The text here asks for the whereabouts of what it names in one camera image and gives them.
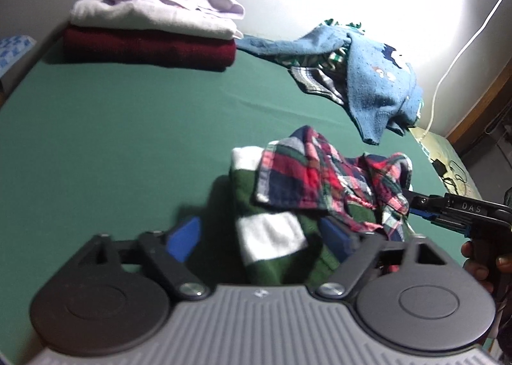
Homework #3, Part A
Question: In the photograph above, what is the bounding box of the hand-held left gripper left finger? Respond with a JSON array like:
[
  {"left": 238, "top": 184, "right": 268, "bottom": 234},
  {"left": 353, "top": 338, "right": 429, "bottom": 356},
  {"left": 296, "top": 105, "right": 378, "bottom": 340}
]
[{"left": 78, "top": 216, "right": 211, "bottom": 302}]

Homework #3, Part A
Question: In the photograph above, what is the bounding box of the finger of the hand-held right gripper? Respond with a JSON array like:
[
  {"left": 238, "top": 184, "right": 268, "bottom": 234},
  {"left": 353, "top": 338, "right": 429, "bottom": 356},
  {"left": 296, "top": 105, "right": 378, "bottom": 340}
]
[
  {"left": 402, "top": 189, "right": 446, "bottom": 210},
  {"left": 409, "top": 207, "right": 470, "bottom": 238}
]

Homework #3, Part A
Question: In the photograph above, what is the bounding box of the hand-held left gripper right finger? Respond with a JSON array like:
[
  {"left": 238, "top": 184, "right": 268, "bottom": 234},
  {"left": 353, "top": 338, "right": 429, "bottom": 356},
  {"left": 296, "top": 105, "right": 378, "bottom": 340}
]
[{"left": 316, "top": 217, "right": 452, "bottom": 302}]

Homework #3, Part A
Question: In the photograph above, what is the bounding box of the green white striped sweater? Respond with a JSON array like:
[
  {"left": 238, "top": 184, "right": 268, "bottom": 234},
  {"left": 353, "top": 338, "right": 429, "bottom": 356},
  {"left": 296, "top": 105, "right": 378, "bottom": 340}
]
[{"left": 230, "top": 145, "right": 353, "bottom": 286}]

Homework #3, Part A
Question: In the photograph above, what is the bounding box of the person's right hand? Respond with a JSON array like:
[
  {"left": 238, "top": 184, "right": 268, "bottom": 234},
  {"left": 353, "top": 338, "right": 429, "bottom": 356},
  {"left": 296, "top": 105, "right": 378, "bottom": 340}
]
[{"left": 461, "top": 241, "right": 512, "bottom": 294}]

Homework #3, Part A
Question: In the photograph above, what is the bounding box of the yellow patterned table cover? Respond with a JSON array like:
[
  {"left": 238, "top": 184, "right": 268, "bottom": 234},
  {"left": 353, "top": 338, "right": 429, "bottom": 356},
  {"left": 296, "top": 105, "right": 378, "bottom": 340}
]
[{"left": 408, "top": 127, "right": 483, "bottom": 201}]

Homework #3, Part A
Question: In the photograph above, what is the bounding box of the blue knit sweater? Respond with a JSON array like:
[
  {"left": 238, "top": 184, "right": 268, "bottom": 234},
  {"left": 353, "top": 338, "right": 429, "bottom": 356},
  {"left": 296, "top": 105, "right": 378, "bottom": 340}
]
[{"left": 236, "top": 23, "right": 425, "bottom": 146}]

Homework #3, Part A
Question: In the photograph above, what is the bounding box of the green table cover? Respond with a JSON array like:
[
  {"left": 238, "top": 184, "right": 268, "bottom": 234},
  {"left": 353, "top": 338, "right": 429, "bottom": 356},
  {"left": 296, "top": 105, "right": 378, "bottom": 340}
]
[{"left": 0, "top": 31, "right": 483, "bottom": 358}]

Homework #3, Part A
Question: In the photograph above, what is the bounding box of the green white checked shirt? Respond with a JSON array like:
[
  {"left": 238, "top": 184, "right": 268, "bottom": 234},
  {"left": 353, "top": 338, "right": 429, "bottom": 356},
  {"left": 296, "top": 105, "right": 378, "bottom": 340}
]
[{"left": 280, "top": 19, "right": 425, "bottom": 126}]

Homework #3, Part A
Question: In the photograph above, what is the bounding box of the maroon sweater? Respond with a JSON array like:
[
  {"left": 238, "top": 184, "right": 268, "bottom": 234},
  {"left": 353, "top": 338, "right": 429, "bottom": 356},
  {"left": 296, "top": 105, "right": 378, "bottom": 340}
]
[{"left": 63, "top": 25, "right": 237, "bottom": 72}]

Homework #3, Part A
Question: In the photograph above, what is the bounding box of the white sweatshirt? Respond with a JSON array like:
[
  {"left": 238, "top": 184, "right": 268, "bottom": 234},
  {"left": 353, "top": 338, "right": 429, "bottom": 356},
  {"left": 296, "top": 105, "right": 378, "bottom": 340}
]
[{"left": 70, "top": 0, "right": 245, "bottom": 40}]

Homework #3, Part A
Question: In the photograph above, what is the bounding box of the blue patterned towel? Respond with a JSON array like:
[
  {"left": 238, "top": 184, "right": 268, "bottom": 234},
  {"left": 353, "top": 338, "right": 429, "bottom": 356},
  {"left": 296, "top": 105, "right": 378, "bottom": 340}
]
[{"left": 0, "top": 35, "right": 37, "bottom": 83}]

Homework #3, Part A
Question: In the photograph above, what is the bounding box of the black cable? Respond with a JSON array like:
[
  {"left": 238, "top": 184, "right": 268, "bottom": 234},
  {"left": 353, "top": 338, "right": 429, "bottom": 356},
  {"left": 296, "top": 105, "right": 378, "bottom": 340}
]
[{"left": 442, "top": 161, "right": 470, "bottom": 192}]

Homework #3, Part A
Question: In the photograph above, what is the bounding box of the wooden door frame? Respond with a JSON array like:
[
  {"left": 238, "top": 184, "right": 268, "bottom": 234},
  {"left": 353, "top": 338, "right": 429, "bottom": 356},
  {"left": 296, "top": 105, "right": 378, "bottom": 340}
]
[{"left": 446, "top": 65, "right": 512, "bottom": 158}]

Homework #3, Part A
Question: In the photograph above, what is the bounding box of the white cable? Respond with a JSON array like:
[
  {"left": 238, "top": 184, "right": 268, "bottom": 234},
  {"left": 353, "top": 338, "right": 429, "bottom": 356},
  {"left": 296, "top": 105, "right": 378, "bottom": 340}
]
[{"left": 422, "top": 0, "right": 510, "bottom": 138}]

